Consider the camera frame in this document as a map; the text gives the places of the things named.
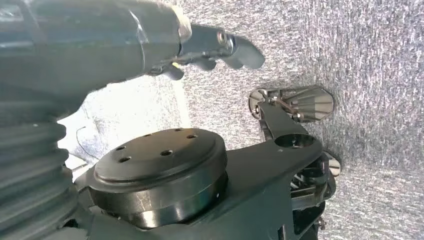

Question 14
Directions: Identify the black round joint housing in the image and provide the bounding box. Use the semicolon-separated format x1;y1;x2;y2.
87;128;229;230

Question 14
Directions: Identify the silver robot foot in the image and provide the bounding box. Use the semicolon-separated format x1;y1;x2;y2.
322;150;342;178
248;85;335;124

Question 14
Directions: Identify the black robot leg frame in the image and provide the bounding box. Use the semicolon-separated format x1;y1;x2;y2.
74;100;337;240

